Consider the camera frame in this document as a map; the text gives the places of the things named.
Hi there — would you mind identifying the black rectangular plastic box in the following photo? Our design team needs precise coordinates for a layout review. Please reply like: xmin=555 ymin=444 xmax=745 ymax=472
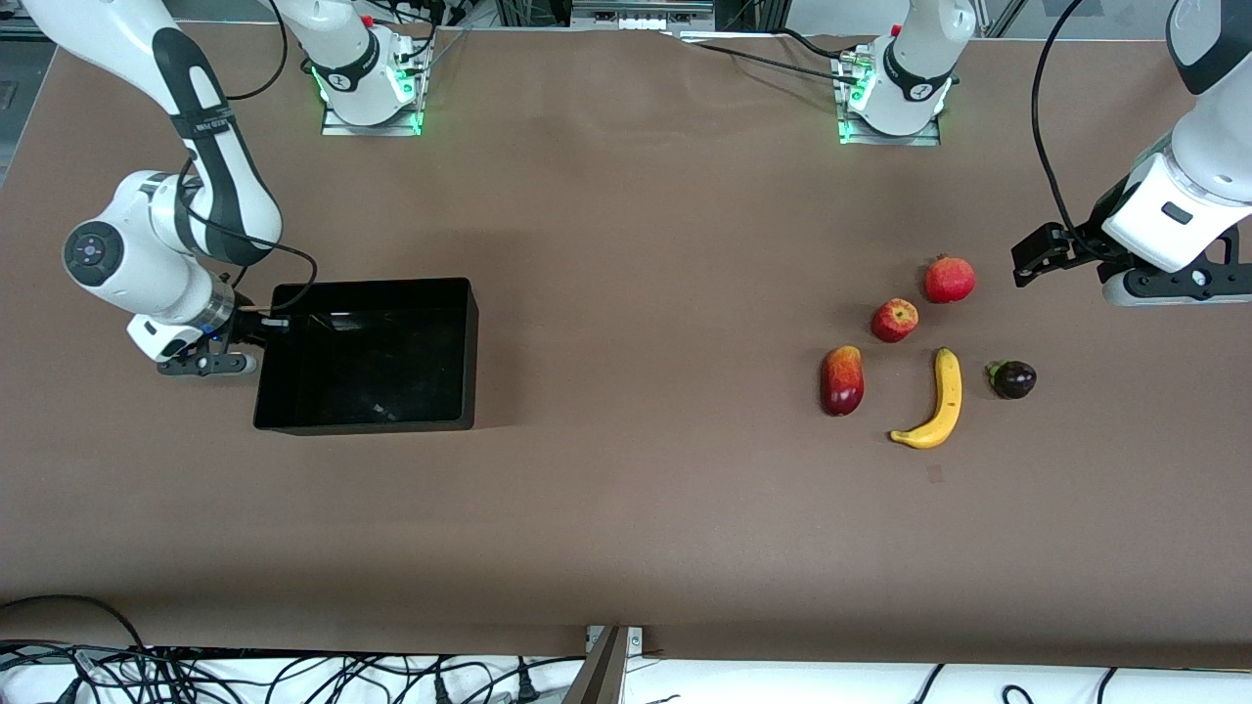
xmin=252 ymin=277 xmax=480 ymax=436

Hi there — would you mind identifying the yellow banana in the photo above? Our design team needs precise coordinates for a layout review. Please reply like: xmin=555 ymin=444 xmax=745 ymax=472
xmin=888 ymin=347 xmax=963 ymax=450

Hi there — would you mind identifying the red apple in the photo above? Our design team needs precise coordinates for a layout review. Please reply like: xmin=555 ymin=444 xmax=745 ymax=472
xmin=871 ymin=298 xmax=920 ymax=344

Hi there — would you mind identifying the red pomegranate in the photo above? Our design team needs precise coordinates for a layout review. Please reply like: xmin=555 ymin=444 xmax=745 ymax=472
xmin=924 ymin=254 xmax=977 ymax=305

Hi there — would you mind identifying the dark purple mangosteen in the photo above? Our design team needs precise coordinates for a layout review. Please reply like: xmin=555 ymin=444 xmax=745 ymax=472
xmin=986 ymin=359 xmax=1038 ymax=401

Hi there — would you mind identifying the red yellow mango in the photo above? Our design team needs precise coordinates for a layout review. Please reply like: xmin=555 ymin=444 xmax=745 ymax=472
xmin=820 ymin=345 xmax=866 ymax=418

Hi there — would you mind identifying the grey metal beam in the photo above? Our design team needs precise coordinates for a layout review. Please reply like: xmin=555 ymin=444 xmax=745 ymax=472
xmin=560 ymin=626 xmax=629 ymax=704

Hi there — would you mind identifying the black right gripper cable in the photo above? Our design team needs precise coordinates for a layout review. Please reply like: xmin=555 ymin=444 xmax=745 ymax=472
xmin=176 ymin=156 xmax=320 ymax=320

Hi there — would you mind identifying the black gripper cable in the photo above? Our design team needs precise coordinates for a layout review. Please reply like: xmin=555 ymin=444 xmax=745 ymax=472
xmin=176 ymin=156 xmax=320 ymax=320
xmin=1031 ymin=0 xmax=1093 ymax=245

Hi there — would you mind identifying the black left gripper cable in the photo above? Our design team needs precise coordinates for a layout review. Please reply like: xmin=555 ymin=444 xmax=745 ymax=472
xmin=1031 ymin=0 xmax=1093 ymax=245

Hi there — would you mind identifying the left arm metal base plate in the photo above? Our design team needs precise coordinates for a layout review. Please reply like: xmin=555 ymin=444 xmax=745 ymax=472
xmin=836 ymin=44 xmax=943 ymax=147

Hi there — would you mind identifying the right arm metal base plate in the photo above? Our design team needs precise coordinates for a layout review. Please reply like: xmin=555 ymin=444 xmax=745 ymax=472
xmin=321 ymin=39 xmax=425 ymax=137

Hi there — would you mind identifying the black looping arm cable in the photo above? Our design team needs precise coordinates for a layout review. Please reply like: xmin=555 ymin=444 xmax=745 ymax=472
xmin=225 ymin=0 xmax=288 ymax=103

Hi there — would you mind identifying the black arching floor cable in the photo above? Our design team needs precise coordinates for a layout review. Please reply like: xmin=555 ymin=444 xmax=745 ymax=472
xmin=0 ymin=594 xmax=148 ymax=651

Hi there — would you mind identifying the black cable on table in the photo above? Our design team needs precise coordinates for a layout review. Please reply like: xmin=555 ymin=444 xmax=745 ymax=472
xmin=675 ymin=27 xmax=864 ymax=87

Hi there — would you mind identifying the aluminium rack frame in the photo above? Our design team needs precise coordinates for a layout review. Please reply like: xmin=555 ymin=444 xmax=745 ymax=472
xmin=494 ymin=0 xmax=783 ymax=32

